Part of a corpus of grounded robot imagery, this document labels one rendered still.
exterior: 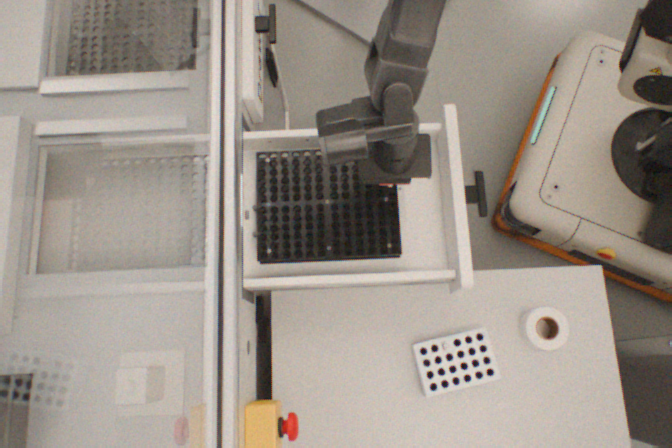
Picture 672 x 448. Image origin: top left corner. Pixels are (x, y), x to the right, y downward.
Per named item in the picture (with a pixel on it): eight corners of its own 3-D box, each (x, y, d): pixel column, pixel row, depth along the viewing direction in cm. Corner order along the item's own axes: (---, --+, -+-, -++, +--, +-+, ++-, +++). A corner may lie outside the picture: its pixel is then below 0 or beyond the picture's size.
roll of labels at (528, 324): (549, 358, 97) (557, 359, 93) (511, 335, 98) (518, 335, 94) (567, 322, 99) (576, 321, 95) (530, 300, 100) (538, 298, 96)
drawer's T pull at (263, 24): (276, 6, 100) (275, 2, 99) (276, 45, 98) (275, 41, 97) (255, 7, 100) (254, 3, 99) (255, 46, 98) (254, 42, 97)
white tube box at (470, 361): (480, 327, 99) (485, 326, 95) (495, 377, 97) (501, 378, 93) (410, 345, 98) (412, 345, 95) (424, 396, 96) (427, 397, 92)
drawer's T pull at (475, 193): (481, 172, 91) (483, 169, 90) (486, 218, 90) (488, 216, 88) (458, 173, 91) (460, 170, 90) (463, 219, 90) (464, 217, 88)
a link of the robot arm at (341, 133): (412, 84, 64) (398, 49, 70) (310, 102, 64) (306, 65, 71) (418, 168, 72) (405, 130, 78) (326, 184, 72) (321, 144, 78)
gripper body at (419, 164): (431, 180, 81) (436, 161, 74) (358, 182, 82) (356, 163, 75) (429, 138, 83) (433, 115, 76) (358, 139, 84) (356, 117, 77)
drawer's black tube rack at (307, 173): (391, 158, 99) (394, 145, 93) (398, 260, 94) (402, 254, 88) (262, 164, 99) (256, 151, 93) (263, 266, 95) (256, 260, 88)
